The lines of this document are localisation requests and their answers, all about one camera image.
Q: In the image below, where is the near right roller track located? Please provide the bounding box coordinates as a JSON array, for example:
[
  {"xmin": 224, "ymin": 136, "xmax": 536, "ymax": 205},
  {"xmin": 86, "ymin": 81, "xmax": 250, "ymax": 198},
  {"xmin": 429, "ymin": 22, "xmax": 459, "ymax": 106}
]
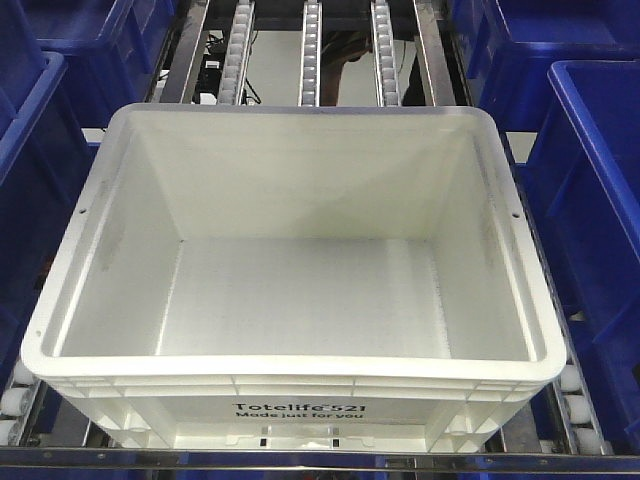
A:
[{"xmin": 552, "ymin": 364, "xmax": 611, "ymax": 456}]

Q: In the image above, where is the blue bin far right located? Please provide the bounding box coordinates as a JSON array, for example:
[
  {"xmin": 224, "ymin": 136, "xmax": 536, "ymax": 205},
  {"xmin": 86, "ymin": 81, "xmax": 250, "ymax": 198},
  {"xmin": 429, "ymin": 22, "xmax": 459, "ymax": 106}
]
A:
[{"xmin": 448, "ymin": 1, "xmax": 639, "ymax": 132}]

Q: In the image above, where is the blue bin far left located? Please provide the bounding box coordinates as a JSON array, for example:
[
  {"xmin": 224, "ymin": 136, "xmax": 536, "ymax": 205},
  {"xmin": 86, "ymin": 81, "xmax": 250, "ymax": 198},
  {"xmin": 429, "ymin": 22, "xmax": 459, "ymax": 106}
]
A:
[{"xmin": 22, "ymin": 0, "xmax": 178, "ymax": 128}]

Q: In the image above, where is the roller track rail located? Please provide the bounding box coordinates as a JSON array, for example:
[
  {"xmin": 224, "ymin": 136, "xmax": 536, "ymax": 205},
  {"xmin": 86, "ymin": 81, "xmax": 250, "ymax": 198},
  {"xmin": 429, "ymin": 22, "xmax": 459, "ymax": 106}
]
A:
[
  {"xmin": 370, "ymin": 0, "xmax": 400, "ymax": 107},
  {"xmin": 298, "ymin": 1, "xmax": 322, "ymax": 107},
  {"xmin": 217, "ymin": 0, "xmax": 255, "ymax": 105}
]

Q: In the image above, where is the blue bin near left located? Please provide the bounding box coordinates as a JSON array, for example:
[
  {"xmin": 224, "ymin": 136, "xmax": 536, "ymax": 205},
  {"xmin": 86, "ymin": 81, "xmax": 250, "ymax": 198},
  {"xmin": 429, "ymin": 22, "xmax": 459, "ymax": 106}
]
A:
[{"xmin": 1, "ymin": 52, "xmax": 93, "ymax": 381}]

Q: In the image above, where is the steel shelf front bar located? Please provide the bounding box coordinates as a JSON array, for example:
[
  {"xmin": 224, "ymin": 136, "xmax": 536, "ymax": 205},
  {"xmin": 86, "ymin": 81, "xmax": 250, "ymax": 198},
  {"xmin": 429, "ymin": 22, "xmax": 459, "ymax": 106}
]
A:
[{"xmin": 1, "ymin": 447, "xmax": 639, "ymax": 475}]

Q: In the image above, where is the roller track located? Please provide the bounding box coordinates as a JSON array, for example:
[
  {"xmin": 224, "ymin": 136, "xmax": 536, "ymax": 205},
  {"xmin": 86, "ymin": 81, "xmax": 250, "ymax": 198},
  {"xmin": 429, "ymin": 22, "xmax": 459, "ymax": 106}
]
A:
[
  {"xmin": 552, "ymin": 364, "xmax": 611, "ymax": 456},
  {"xmin": 1, "ymin": 359, "xmax": 40, "ymax": 447}
]

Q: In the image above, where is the blue bin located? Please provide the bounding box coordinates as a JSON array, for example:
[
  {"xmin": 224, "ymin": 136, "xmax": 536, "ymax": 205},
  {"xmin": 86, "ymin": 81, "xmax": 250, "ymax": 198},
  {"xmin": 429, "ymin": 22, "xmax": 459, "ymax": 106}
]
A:
[
  {"xmin": 521, "ymin": 61, "xmax": 639, "ymax": 452},
  {"xmin": 22, "ymin": 0, "xmax": 178, "ymax": 128},
  {"xmin": 448, "ymin": 1, "xmax": 639, "ymax": 132},
  {"xmin": 1, "ymin": 52, "xmax": 93, "ymax": 381}
]

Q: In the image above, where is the near left roller track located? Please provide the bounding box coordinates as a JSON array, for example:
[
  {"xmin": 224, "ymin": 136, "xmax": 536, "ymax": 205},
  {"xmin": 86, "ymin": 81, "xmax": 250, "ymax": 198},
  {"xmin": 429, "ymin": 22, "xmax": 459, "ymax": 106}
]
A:
[{"xmin": 1, "ymin": 359, "xmax": 40, "ymax": 447}]

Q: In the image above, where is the right roller track rail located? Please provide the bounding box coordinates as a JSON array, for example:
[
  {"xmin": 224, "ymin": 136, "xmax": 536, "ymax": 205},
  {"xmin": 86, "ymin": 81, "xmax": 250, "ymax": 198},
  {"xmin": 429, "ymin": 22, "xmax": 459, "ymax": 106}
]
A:
[{"xmin": 370, "ymin": 0, "xmax": 400, "ymax": 107}]

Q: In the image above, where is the white plastic tote bin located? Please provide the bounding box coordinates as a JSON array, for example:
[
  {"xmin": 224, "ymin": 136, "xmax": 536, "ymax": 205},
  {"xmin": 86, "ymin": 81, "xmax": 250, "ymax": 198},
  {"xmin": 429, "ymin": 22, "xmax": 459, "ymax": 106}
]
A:
[{"xmin": 21, "ymin": 104, "xmax": 566, "ymax": 453}]

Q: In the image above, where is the blue bin near right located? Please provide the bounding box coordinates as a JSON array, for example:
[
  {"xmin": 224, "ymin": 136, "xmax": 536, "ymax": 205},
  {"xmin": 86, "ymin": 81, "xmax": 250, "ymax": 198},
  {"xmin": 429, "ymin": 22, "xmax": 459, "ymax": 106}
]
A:
[{"xmin": 521, "ymin": 61, "xmax": 639, "ymax": 452}]

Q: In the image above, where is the middle roller track rail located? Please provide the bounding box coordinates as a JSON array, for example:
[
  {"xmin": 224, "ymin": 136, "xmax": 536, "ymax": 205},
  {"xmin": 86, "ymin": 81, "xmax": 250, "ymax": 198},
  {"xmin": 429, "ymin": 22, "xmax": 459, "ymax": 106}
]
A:
[{"xmin": 298, "ymin": 1, "xmax": 322, "ymax": 107}]

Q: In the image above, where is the left roller track rail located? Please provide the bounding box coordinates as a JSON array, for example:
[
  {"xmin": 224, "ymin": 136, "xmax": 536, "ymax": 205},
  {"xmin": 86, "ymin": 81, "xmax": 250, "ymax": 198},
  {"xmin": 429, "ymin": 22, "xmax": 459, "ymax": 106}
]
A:
[{"xmin": 217, "ymin": 0, "xmax": 255, "ymax": 105}]

